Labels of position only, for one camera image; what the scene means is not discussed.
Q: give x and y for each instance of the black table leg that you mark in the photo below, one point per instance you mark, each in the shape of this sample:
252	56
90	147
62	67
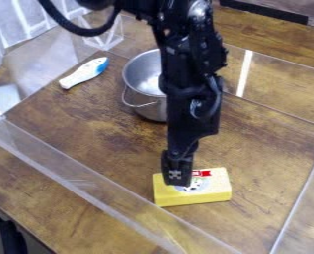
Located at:
13	240

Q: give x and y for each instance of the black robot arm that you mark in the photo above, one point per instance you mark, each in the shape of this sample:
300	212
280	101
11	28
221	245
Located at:
192	56

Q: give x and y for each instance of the white curtain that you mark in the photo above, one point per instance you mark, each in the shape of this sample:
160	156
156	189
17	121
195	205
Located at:
23	21

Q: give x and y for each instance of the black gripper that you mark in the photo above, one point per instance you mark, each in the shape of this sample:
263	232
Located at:
193	112

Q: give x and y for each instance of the stainless steel pot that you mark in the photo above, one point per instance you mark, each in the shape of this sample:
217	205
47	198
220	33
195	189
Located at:
141	94

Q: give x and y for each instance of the black bar at table edge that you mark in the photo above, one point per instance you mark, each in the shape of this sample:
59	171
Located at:
266	11

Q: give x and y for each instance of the clear acrylic barrier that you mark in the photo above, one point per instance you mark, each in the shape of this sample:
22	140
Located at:
78	155

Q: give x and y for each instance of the yellow butter block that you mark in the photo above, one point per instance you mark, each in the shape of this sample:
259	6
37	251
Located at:
209	187

